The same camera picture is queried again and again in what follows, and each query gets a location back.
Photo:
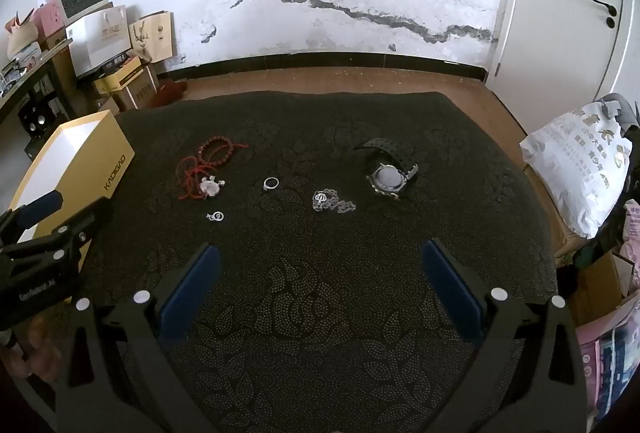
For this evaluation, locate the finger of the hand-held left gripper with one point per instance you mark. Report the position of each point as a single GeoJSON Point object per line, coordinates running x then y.
{"type": "Point", "coordinates": [85, 223]}
{"type": "Point", "coordinates": [45, 205]}

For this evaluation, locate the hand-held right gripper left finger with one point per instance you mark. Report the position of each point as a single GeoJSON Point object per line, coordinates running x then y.
{"type": "Point", "coordinates": [192, 293]}

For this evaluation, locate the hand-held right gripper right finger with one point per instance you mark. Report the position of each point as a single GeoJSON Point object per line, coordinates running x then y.
{"type": "Point", "coordinates": [450, 293]}

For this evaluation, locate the small silver earring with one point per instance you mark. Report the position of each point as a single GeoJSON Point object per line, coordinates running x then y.
{"type": "Point", "coordinates": [217, 216]}

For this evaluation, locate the black wristwatch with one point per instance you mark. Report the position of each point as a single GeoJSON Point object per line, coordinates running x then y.
{"type": "Point", "coordinates": [387, 178]}

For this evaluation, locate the person's left hand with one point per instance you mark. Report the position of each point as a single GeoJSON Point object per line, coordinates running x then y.
{"type": "Point", "coordinates": [42, 353]}

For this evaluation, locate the black speaker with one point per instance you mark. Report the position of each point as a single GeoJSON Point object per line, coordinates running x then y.
{"type": "Point", "coordinates": [35, 118]}

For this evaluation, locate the dark floral blanket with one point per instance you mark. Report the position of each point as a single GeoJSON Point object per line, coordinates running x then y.
{"type": "Point", "coordinates": [310, 288]}

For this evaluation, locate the black desk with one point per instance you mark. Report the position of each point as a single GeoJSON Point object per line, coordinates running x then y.
{"type": "Point", "coordinates": [30, 75]}

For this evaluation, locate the yellow cardboard box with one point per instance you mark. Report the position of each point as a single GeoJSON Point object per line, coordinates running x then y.
{"type": "Point", "coordinates": [120, 78]}

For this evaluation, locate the brown cardboard box under sack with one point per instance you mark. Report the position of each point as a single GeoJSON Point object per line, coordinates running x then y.
{"type": "Point", "coordinates": [600, 283]}

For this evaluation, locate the dark red cloth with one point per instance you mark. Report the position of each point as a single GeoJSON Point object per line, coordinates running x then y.
{"type": "Point", "coordinates": [167, 95]}

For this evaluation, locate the pink packet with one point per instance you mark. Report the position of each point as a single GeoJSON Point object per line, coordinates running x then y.
{"type": "Point", "coordinates": [590, 353]}

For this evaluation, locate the beige pouch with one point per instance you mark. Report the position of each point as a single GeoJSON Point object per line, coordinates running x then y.
{"type": "Point", "coordinates": [22, 38]}

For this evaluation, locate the white shopping bag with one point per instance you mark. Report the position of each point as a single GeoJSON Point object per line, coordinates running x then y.
{"type": "Point", "coordinates": [100, 38]}

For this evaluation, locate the white printed sack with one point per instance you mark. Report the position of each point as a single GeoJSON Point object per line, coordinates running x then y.
{"type": "Point", "coordinates": [575, 163]}

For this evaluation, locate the pink box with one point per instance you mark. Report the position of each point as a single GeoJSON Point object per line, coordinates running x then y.
{"type": "Point", "coordinates": [50, 20]}

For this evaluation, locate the kraft paper bag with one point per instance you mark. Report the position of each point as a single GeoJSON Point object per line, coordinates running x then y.
{"type": "Point", "coordinates": [155, 35]}

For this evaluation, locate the grey cloth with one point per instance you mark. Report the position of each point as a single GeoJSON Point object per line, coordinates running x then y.
{"type": "Point", "coordinates": [620, 110]}

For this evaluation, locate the white door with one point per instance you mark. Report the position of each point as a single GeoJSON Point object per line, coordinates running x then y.
{"type": "Point", "coordinates": [550, 13]}

